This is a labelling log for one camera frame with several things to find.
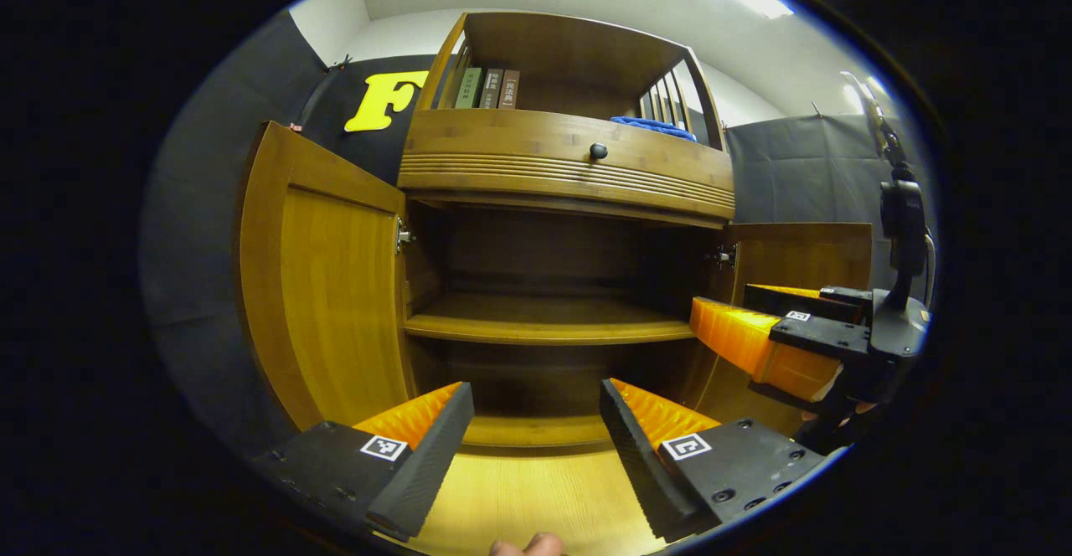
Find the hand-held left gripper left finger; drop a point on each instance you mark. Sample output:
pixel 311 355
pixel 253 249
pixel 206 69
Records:
pixel 427 472

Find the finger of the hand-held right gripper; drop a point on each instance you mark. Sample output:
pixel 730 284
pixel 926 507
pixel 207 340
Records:
pixel 816 334
pixel 796 301

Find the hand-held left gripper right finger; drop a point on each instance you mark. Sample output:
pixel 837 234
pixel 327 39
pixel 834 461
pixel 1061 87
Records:
pixel 641 472

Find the metal door hinge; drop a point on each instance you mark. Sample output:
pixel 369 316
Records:
pixel 723 256
pixel 404 236

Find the wooden inner shelf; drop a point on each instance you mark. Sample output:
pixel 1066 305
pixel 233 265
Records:
pixel 544 321

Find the blue towel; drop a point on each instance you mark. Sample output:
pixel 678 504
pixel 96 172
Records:
pixel 653 127

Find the round black drawer knob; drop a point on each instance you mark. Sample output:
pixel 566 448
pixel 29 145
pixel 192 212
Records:
pixel 598 151

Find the black backdrop cloth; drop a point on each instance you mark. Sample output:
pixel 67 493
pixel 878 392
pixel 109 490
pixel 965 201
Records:
pixel 201 229

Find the wooden drawer with ribbed front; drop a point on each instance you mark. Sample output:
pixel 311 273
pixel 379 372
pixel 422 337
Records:
pixel 502 141

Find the brown book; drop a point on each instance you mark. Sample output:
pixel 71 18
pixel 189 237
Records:
pixel 510 90

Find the grey book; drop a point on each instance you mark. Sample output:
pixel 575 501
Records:
pixel 492 90

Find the green book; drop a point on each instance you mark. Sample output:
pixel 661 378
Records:
pixel 469 89

